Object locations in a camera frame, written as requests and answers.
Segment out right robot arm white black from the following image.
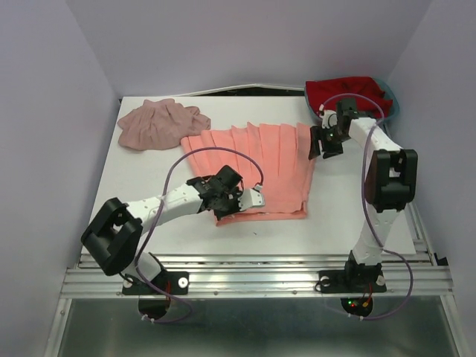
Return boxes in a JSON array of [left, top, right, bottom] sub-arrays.
[[309, 93, 418, 294]]

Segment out blue grey plastic basket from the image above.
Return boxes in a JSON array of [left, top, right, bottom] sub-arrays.
[[303, 77, 402, 123]]

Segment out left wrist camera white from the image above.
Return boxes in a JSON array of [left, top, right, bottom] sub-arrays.
[[238, 185, 265, 212]]

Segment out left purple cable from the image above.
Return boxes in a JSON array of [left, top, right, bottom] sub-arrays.
[[132, 147, 265, 324]]

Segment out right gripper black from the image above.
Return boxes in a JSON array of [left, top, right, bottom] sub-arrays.
[[306, 124, 350, 160]]

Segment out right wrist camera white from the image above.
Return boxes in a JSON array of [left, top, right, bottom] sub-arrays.
[[320, 109, 338, 129]]

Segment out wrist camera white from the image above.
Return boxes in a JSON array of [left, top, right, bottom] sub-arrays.
[[320, 109, 338, 129], [238, 185, 265, 212]]

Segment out dusty pink pleated skirt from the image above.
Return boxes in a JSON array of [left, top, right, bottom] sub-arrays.
[[118, 98, 211, 151]]

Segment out salmon orange skirt pile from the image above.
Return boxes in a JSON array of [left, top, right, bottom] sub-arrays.
[[181, 123, 315, 227]]

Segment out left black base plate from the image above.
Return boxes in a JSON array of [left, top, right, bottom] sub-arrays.
[[121, 271, 190, 296]]

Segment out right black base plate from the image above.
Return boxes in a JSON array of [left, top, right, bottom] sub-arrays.
[[315, 270, 387, 295]]

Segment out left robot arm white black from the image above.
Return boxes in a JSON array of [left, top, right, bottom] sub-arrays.
[[81, 165, 246, 293]]

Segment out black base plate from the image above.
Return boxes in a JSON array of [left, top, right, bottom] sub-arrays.
[[315, 270, 387, 295], [121, 271, 190, 296]]

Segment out red garment in basket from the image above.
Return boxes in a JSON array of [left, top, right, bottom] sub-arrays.
[[305, 76, 394, 122]]

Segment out aluminium rail frame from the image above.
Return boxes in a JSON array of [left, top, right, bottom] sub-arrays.
[[44, 137, 462, 357]]

